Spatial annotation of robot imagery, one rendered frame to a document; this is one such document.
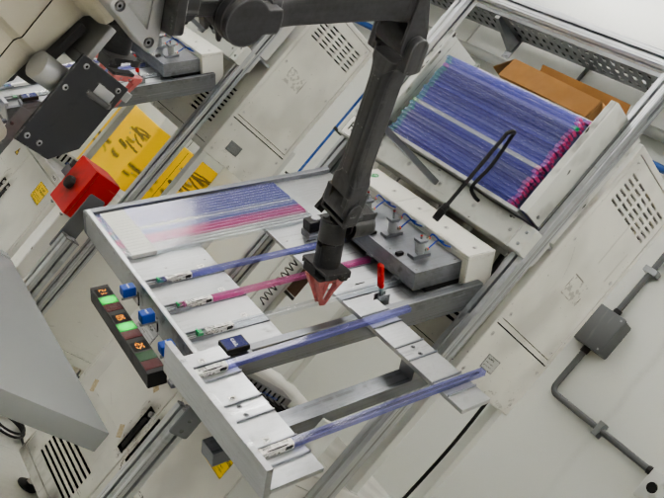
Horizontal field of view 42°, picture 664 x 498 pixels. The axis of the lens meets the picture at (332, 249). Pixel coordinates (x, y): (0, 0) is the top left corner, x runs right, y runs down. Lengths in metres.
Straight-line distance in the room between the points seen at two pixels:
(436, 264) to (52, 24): 1.02
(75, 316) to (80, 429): 1.91
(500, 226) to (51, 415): 1.12
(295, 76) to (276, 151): 0.30
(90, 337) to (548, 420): 1.77
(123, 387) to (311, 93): 1.48
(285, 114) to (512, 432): 1.51
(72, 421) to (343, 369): 2.74
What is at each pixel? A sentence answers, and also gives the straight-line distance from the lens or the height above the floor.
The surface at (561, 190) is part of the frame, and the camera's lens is 2.06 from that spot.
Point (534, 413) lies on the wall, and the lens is 3.54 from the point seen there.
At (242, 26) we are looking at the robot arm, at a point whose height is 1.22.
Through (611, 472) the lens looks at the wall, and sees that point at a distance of 3.37.
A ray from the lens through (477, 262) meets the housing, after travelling 2.03.
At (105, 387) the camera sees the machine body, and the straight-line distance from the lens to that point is 2.41.
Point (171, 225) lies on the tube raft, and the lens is 2.18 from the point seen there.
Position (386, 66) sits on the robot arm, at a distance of 1.59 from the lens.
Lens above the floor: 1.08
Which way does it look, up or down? 1 degrees down
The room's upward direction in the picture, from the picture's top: 40 degrees clockwise
